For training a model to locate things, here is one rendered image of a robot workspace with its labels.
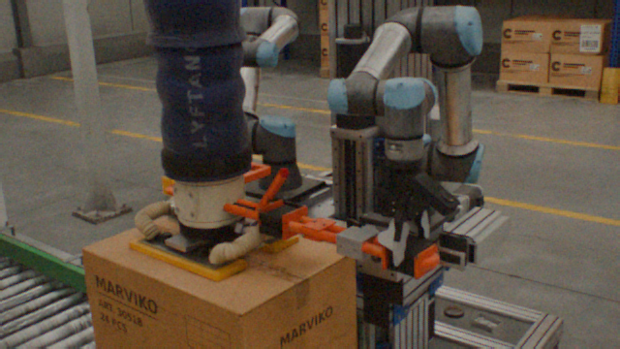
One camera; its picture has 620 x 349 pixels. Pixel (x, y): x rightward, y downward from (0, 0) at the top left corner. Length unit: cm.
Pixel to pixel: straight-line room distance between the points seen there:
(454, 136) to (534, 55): 702
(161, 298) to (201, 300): 15
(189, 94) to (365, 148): 76
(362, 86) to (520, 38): 754
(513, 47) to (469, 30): 725
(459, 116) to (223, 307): 81
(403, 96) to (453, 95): 55
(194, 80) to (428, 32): 58
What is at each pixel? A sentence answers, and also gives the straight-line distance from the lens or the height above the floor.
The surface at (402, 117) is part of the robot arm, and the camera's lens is 133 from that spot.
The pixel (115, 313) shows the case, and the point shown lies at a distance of 193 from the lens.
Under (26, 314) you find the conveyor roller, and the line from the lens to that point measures 292.
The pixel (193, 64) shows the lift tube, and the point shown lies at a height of 156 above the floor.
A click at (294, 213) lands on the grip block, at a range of 161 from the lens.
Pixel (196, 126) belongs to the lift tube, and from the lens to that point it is 166.
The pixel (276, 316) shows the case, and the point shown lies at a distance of 161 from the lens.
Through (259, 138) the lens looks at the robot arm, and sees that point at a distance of 231.
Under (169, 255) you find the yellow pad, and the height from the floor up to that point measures 109.
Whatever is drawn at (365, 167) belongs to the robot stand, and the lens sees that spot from 224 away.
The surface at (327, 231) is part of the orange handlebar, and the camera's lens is 158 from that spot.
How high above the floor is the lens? 180
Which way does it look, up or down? 18 degrees down
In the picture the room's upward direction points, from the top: 2 degrees counter-clockwise
